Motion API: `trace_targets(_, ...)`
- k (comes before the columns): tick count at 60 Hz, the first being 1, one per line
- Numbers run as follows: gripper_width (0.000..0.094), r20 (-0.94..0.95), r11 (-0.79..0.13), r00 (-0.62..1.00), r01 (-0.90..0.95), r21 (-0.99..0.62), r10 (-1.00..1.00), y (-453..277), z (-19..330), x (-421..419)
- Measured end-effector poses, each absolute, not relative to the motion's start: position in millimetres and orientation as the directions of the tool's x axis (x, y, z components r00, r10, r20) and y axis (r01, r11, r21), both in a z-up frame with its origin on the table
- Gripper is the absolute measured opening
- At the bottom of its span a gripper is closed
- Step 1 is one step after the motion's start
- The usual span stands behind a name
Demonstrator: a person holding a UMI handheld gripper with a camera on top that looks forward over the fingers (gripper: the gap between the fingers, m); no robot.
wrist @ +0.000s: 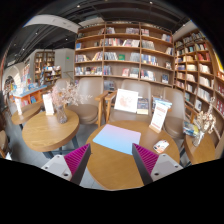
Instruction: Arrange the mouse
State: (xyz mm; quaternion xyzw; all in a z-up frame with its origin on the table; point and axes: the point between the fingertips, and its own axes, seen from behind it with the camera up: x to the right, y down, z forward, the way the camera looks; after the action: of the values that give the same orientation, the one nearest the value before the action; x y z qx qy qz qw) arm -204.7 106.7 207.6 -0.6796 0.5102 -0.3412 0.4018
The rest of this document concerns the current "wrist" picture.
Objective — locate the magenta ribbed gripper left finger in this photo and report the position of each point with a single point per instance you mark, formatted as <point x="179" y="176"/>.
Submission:
<point x="70" y="167"/>

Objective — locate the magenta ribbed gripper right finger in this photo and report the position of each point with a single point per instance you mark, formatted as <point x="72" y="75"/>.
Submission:
<point x="152" y="166"/>

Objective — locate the blue pink gradient mouse pad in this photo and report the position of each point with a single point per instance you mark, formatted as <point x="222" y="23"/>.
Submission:
<point x="118" y="139"/>

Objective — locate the small orange white card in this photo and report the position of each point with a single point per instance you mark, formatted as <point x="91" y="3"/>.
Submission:
<point x="160" y="146"/>

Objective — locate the round wooden table centre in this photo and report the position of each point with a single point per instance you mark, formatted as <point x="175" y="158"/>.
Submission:
<point x="114" y="170"/>

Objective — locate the round wooden table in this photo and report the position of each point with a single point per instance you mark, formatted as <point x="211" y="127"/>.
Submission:
<point x="28" y="112"/>
<point x="204" y="152"/>
<point x="43" y="133"/>
<point x="114" y="170"/>

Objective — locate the beige armchair right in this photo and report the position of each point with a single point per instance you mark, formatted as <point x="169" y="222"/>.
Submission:
<point x="175" y="118"/>

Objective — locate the beige armchair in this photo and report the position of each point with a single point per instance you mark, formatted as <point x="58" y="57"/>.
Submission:
<point x="144" y="91"/>
<point x="175" y="118"/>
<point x="90" y="109"/>

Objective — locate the beige armchair left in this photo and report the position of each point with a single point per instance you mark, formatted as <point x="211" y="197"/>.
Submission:
<point x="90" y="109"/>

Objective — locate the orange white table sign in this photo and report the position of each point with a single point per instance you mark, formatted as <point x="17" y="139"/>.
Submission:
<point x="158" y="118"/>

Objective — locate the dark book on chair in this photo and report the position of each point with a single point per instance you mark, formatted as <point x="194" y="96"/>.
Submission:
<point x="142" y="106"/>

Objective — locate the round wooden table right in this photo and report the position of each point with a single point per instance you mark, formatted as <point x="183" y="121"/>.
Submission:
<point x="204" y="152"/>

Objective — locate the blue book on right chair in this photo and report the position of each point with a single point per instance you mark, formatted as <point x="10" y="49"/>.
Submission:
<point x="165" y="102"/>

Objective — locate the white picture board on chair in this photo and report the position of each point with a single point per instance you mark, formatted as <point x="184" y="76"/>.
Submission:
<point x="126" y="100"/>

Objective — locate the glass vase with dried flowers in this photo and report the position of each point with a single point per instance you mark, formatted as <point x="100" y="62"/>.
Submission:
<point x="69" y="94"/>

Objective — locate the white sign stand left table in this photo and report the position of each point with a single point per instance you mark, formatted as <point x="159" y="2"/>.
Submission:
<point x="49" y="109"/>

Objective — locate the round wooden table far left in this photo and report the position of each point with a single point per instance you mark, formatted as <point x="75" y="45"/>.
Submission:
<point x="28" y="112"/>

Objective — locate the beige armchair centre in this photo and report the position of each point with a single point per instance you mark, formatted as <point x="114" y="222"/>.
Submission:
<point x="144" y="91"/>

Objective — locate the vase with dried flowers right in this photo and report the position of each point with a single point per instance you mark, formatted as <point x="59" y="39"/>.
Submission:
<point x="205" y="122"/>

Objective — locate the orange display table with books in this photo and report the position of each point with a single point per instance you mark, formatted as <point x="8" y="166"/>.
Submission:
<point x="31" y="96"/>

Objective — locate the distant wooden bookshelf left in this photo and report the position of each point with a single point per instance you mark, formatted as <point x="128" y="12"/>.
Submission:
<point x="46" y="72"/>

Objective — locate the wooden bookshelf right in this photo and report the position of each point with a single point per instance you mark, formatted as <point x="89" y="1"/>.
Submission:
<point x="198" y="77"/>

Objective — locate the large wooden bookshelf centre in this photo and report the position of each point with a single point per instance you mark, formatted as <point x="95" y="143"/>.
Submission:
<point x="118" y="50"/>

